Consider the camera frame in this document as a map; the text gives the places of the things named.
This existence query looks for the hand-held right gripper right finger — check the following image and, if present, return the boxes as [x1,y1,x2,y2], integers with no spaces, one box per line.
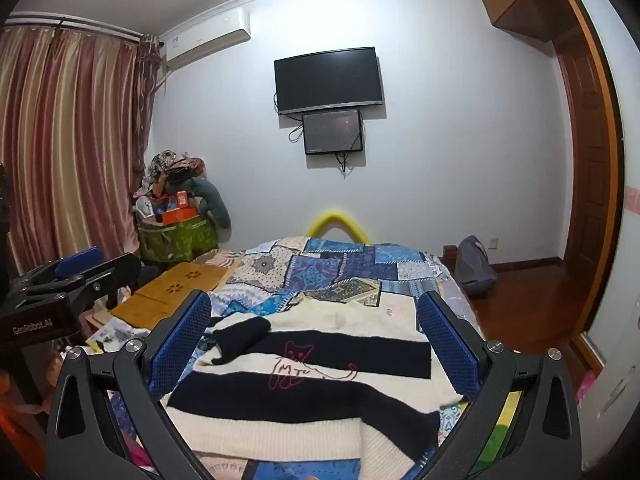
[416,290,583,480]

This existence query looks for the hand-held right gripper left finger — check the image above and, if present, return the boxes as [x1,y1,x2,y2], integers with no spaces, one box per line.
[45,290,216,480]

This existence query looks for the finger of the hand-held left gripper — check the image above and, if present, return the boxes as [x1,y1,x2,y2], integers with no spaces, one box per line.
[12,246,103,293]
[65,253,144,322]

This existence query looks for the cream navy striped sweater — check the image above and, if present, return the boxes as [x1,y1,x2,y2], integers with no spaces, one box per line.
[160,300,468,466]

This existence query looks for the pile of patterned clothes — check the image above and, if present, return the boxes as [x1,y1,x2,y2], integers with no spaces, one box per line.
[147,150,208,196]

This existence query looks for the wooden lap desk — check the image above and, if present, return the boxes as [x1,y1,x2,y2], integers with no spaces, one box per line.
[110,261,231,331]

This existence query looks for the white printed cloth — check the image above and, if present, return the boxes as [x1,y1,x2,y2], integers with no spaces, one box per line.
[85,317,151,357]

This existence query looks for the green fabric bag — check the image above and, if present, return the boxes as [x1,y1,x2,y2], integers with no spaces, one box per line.
[137,215,219,263]

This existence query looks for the purple bag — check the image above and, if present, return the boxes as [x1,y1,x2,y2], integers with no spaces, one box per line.
[454,235,498,297]

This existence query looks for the orange box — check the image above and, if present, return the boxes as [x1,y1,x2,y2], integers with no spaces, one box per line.
[161,207,197,226]

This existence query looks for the grey plush toy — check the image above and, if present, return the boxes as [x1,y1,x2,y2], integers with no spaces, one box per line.
[192,177,232,231]

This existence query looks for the pink striped curtain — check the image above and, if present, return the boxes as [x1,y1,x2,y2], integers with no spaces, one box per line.
[0,25,161,281]

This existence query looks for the blue patchwork blanket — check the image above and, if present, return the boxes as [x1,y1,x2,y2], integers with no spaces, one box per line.
[85,237,501,480]

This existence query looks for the pink item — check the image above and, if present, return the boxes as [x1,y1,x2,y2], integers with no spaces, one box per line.
[575,372,599,413]

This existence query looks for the yellow foam tube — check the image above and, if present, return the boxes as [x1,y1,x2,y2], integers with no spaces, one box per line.
[306,211,371,246]

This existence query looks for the white door panel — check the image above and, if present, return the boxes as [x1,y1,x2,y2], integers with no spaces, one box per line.
[582,305,640,471]

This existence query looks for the brown wooden door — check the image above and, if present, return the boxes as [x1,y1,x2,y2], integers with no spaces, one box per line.
[555,30,615,263]

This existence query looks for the curtain rod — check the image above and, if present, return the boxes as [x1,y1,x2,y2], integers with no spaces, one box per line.
[2,16,166,43]

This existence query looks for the white air conditioner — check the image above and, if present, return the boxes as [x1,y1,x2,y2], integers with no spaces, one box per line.
[159,7,251,72]

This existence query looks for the brown wooden overhead cabinet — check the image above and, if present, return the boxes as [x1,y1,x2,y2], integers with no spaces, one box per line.
[475,0,576,41]

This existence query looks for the small black wall monitor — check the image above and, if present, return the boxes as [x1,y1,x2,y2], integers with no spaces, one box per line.
[302,109,364,156]

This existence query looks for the large black wall television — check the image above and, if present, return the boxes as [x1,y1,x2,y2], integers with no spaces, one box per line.
[274,46,385,116]

